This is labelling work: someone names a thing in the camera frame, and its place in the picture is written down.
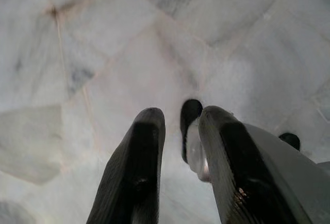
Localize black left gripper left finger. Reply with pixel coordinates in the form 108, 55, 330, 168
86, 107, 166, 224

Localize black robot foot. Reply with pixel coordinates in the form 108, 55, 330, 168
278, 132, 301, 153
179, 99, 204, 163

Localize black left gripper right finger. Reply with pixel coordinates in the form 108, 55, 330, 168
197, 105, 313, 224

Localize grey robot thigh shell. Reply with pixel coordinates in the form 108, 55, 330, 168
243, 123, 330, 224

